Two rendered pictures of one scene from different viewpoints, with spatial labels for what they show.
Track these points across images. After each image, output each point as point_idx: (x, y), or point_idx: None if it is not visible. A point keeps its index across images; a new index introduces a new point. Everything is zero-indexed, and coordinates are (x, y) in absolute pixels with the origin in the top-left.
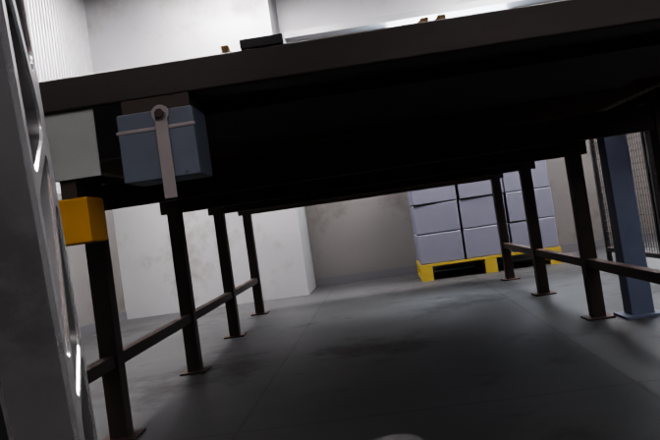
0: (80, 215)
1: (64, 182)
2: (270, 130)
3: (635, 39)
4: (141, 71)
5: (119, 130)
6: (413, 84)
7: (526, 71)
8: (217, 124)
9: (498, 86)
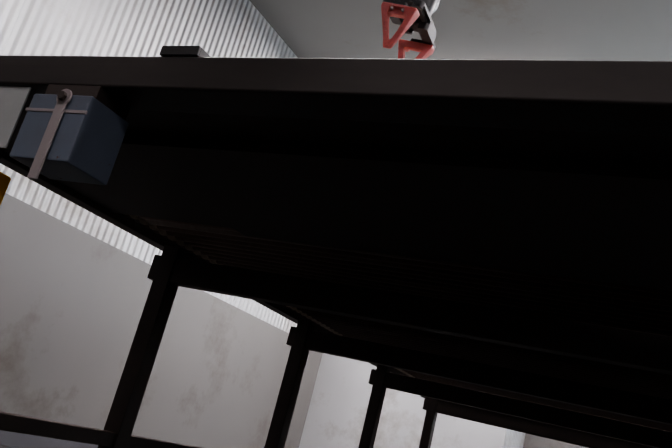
0: None
1: None
2: (288, 217)
3: (660, 168)
4: (77, 60)
5: (30, 105)
6: (375, 166)
7: (523, 187)
8: (204, 175)
9: (521, 219)
